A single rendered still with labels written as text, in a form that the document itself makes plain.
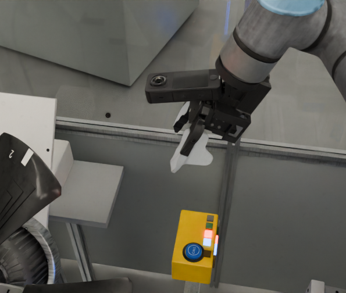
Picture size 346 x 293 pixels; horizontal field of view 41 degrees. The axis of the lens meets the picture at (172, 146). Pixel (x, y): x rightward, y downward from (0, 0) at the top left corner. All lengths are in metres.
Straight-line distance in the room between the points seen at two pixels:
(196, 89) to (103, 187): 0.95
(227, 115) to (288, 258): 1.42
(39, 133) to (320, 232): 1.16
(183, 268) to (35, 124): 0.51
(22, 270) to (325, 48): 0.79
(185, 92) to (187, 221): 0.61
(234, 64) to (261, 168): 0.98
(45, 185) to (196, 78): 0.37
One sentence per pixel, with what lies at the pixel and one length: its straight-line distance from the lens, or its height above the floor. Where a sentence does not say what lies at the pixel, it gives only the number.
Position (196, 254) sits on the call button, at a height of 1.08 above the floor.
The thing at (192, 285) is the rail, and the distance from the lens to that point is 1.39.
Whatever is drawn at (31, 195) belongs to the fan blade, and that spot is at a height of 1.40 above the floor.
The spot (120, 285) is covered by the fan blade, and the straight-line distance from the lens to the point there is 1.01.
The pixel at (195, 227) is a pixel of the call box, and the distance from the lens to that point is 1.22.
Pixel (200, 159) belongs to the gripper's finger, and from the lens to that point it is 0.75.
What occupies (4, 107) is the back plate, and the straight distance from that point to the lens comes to 1.20.
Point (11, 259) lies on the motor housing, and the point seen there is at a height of 1.16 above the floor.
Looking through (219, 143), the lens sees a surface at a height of 1.00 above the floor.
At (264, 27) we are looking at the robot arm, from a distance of 0.61.
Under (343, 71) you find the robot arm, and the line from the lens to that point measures 0.60.
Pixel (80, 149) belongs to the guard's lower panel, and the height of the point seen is 0.88.
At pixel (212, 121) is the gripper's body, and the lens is 0.72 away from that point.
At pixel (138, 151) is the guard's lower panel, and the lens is 1.61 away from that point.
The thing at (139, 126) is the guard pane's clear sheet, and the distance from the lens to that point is 1.54.
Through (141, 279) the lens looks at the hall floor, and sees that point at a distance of 2.35.
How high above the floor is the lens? 2.09
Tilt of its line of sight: 47 degrees down
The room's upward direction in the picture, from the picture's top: straight up
